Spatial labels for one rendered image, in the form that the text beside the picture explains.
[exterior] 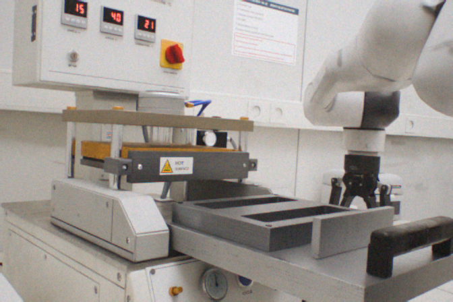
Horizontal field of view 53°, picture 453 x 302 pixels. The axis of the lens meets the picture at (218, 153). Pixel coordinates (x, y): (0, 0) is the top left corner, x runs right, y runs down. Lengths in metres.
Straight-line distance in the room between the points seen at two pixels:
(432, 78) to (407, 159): 1.81
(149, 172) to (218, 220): 0.17
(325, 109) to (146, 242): 0.47
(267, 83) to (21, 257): 1.08
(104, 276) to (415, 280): 0.36
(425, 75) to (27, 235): 0.65
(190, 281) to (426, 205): 2.01
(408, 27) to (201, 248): 0.36
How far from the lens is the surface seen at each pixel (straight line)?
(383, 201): 1.00
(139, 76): 0.91
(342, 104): 0.89
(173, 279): 0.57
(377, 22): 0.61
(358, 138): 0.99
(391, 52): 0.62
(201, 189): 0.87
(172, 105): 0.74
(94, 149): 0.75
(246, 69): 1.60
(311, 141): 1.81
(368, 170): 1.00
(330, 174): 1.76
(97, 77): 0.86
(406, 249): 0.45
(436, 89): 0.53
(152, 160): 0.65
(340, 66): 0.74
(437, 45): 0.53
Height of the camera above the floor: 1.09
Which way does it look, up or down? 3 degrees down
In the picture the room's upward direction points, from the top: 3 degrees clockwise
